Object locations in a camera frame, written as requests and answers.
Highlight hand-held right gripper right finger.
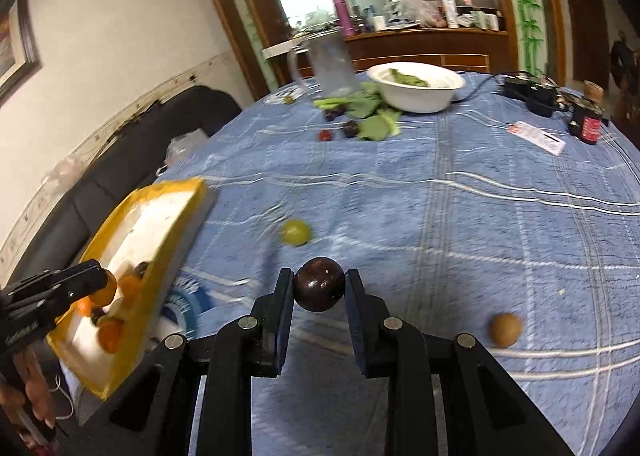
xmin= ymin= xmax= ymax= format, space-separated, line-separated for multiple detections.
xmin=345 ymin=268 xmax=576 ymax=456

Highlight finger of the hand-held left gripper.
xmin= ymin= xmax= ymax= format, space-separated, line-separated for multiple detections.
xmin=50 ymin=260 xmax=110 ymax=317

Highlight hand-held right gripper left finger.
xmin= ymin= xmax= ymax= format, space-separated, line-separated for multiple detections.
xmin=75 ymin=267 xmax=296 ymax=456

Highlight dark purple plum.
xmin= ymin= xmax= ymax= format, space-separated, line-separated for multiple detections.
xmin=293 ymin=257 xmax=347 ymax=313

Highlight yellow and white foam tray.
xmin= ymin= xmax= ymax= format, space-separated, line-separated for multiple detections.
xmin=47 ymin=177 xmax=208 ymax=399

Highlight person's left hand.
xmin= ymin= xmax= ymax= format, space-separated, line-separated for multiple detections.
xmin=0 ymin=346 xmax=58 ymax=442

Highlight small orange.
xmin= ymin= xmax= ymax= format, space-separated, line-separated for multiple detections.
xmin=98 ymin=320 xmax=125 ymax=354

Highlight black sofa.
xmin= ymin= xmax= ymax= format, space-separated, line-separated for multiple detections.
xmin=0 ymin=84 xmax=243 ymax=287

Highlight brown round fruit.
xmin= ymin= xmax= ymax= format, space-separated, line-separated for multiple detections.
xmin=489 ymin=313 xmax=524 ymax=349

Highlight white plastic bag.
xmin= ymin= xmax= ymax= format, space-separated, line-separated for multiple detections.
xmin=156 ymin=130 xmax=211 ymax=177

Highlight green leaf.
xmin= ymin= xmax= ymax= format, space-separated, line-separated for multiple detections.
xmin=357 ymin=115 xmax=403 ymax=141
xmin=345 ymin=83 xmax=386 ymax=119

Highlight white bowl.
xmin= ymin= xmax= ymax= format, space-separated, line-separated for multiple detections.
xmin=366 ymin=62 xmax=467 ymax=114

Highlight framed picture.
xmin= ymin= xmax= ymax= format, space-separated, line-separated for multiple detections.
xmin=0 ymin=0 xmax=42 ymax=104

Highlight green leaves in bowl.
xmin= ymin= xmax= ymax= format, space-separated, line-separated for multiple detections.
xmin=389 ymin=68 xmax=431 ymax=88

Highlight clear glass pitcher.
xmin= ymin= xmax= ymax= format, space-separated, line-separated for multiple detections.
xmin=286 ymin=30 xmax=357 ymax=94

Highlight white and red card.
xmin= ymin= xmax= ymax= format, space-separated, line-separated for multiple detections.
xmin=507 ymin=121 xmax=567 ymax=155

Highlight white shelf board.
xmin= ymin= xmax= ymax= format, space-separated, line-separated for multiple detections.
xmin=262 ymin=40 xmax=313 ymax=61

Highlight wooden sideboard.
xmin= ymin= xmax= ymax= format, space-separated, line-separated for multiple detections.
xmin=295 ymin=30 xmax=511 ymax=79

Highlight black jar with red label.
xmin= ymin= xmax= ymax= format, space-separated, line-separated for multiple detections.
xmin=570 ymin=103 xmax=608 ymax=145

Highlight purple bottle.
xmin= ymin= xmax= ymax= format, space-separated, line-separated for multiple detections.
xmin=332 ymin=0 xmax=357 ymax=36

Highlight crumpled translucent plastic bag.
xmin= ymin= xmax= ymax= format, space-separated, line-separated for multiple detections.
xmin=384 ymin=0 xmax=443 ymax=29

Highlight brown wooden door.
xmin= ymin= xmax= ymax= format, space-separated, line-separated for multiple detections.
xmin=560 ymin=0 xmax=608 ymax=91

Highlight black camera equipment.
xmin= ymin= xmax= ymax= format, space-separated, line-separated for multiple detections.
xmin=500 ymin=76 xmax=563 ymax=117

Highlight bamboo wall decoration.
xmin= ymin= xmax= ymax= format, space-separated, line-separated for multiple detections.
xmin=497 ymin=0 xmax=546 ymax=81

